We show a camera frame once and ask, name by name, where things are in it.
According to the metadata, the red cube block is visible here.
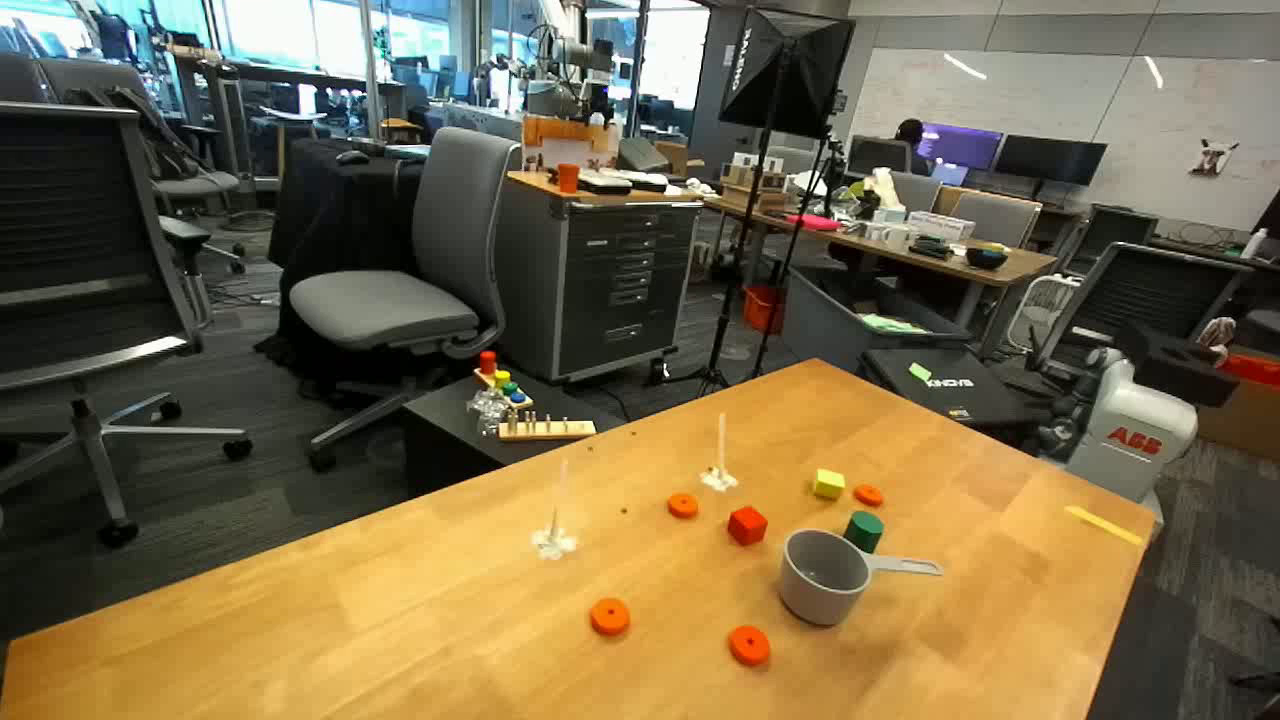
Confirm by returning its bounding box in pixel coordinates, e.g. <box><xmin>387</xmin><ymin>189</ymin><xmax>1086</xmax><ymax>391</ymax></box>
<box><xmin>728</xmin><ymin>502</ymin><xmax>768</xmax><ymax>545</ymax></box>

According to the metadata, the yellow-green cube block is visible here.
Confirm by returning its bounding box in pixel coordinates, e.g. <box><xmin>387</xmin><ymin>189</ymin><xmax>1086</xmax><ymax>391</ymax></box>
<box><xmin>809</xmin><ymin>468</ymin><xmax>847</xmax><ymax>499</ymax></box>

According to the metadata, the green octagonal block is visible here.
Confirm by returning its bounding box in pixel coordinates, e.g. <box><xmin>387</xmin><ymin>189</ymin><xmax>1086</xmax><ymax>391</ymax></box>
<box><xmin>844</xmin><ymin>511</ymin><xmax>885</xmax><ymax>551</ymax></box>

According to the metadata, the gray pot with handle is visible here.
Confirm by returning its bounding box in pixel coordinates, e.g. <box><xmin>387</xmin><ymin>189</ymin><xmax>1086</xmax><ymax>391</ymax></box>
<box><xmin>776</xmin><ymin>528</ymin><xmax>940</xmax><ymax>629</ymax></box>

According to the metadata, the white ABB robot base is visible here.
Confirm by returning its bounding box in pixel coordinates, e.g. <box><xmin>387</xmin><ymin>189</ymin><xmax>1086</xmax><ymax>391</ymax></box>
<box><xmin>1069</xmin><ymin>348</ymin><xmax>1201</xmax><ymax>499</ymax></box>

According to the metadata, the gray drawer cabinet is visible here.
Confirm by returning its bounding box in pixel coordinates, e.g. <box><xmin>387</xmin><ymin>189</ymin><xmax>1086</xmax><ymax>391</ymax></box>
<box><xmin>496</xmin><ymin>170</ymin><xmax>699</xmax><ymax>383</ymax></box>

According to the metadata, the white peg stand right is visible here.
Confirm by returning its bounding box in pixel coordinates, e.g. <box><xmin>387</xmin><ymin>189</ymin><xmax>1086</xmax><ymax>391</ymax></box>
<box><xmin>699</xmin><ymin>411</ymin><xmax>735</xmax><ymax>493</ymax></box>

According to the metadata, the colourful toy stacker set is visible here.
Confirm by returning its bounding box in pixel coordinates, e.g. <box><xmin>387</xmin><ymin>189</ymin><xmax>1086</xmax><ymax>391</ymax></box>
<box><xmin>470</xmin><ymin>353</ymin><xmax>595</xmax><ymax>439</ymax></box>

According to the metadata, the orange disc near peg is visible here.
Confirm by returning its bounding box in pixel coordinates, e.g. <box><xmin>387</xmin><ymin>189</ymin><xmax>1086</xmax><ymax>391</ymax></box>
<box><xmin>669</xmin><ymin>493</ymin><xmax>699</xmax><ymax>519</ymax></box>

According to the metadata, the clear peg stand left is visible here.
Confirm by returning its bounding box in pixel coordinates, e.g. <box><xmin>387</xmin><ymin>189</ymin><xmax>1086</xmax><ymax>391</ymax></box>
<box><xmin>533</xmin><ymin>462</ymin><xmax>578</xmax><ymax>558</ymax></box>

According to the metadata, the low black side table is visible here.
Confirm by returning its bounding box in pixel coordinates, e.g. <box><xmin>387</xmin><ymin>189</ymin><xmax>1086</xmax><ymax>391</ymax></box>
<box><xmin>402</xmin><ymin>372</ymin><xmax>631</xmax><ymax>495</ymax></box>

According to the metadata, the gray office chair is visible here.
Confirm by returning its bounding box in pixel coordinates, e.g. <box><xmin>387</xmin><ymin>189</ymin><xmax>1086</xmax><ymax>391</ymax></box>
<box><xmin>290</xmin><ymin>127</ymin><xmax>517</xmax><ymax>471</ymax></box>

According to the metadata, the orange disc front left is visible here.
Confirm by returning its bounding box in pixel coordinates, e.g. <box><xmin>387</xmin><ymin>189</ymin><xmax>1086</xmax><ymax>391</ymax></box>
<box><xmin>589</xmin><ymin>601</ymin><xmax>631</xmax><ymax>636</ymax></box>

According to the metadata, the orange disc near yellow block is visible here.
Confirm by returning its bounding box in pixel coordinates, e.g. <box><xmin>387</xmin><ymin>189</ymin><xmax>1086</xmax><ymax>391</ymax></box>
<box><xmin>853</xmin><ymin>484</ymin><xmax>885</xmax><ymax>509</ymax></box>

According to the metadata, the wooden desk with clutter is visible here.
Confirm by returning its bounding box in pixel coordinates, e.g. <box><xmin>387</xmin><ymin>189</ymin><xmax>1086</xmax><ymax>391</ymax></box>
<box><xmin>699</xmin><ymin>184</ymin><xmax>1062</xmax><ymax>332</ymax></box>

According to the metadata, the orange disc front centre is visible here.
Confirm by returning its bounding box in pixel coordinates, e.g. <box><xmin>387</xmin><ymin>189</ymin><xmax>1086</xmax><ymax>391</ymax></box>
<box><xmin>728</xmin><ymin>623</ymin><xmax>771</xmax><ymax>669</ymax></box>

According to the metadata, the black softbox light stand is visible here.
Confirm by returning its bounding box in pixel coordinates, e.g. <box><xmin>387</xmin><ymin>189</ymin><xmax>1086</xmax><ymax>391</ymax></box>
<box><xmin>698</xmin><ymin>6</ymin><xmax>855</xmax><ymax>389</ymax></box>

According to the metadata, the black draped table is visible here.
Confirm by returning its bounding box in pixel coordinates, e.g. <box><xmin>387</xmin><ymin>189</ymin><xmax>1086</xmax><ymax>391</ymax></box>
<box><xmin>261</xmin><ymin>141</ymin><xmax>421</xmax><ymax>378</ymax></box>

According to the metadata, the yellow tape strip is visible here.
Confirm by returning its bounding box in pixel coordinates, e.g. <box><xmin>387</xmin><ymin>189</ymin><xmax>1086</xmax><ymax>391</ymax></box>
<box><xmin>1065</xmin><ymin>502</ymin><xmax>1147</xmax><ymax>548</ymax></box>

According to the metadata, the black mesh chair right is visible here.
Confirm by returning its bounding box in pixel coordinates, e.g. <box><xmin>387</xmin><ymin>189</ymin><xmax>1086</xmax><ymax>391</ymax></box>
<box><xmin>1024</xmin><ymin>238</ymin><xmax>1249</xmax><ymax>378</ymax></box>

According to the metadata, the dark mesh office chair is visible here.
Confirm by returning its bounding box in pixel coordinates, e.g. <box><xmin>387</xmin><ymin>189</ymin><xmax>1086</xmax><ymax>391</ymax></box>
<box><xmin>0</xmin><ymin>99</ymin><xmax>254</xmax><ymax>548</ymax></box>

